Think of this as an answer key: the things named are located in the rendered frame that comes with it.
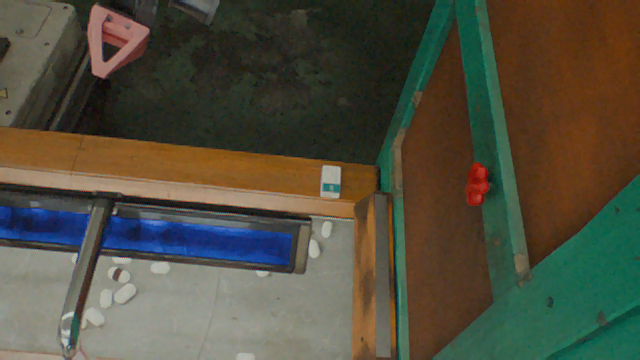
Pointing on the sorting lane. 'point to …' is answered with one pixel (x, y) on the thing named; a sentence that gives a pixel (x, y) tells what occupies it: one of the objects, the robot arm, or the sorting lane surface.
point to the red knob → (477, 184)
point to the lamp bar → (158, 229)
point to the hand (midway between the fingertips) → (101, 69)
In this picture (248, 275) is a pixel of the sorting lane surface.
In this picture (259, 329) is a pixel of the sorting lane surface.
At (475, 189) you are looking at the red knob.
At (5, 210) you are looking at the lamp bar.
